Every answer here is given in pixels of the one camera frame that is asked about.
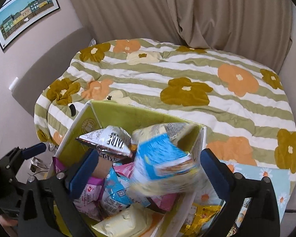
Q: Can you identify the blue and white snack packet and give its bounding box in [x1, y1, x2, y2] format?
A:
[131, 123, 201, 200]

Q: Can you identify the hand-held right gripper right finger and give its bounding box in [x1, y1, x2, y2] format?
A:
[200, 149, 280, 237]

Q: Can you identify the white wall switch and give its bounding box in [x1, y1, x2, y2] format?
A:
[8, 77, 19, 90]

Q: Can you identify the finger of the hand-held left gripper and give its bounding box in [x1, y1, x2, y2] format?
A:
[0, 143, 47, 178]

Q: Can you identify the pink striped snack packet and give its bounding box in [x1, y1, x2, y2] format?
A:
[148, 194, 178, 211]

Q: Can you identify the floral striped blanket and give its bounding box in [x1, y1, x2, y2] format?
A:
[34, 38, 296, 176]

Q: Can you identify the pale yellow chip packet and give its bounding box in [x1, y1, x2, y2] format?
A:
[91, 202, 163, 237]

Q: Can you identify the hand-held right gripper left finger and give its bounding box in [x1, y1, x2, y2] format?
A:
[18, 149, 99, 237]

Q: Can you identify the white and black snack packet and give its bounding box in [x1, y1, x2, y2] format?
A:
[75, 126, 134, 158]

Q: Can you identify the light blue snack packet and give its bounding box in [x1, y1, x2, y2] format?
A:
[101, 166, 151, 213]

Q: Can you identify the light blue daisy-print cloth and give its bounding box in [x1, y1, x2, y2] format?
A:
[195, 162, 296, 237]

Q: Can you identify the framed wall poster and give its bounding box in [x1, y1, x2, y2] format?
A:
[0, 0, 61, 52]

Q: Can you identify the gold snack packet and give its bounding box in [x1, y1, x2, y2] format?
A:
[180, 202, 225, 237]

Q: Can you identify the beige curtain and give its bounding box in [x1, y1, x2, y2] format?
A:
[62, 0, 294, 52]

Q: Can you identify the lilac snack packet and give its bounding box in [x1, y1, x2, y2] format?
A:
[53, 157, 104, 219]

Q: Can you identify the green cardboard box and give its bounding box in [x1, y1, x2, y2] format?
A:
[52, 100, 208, 237]

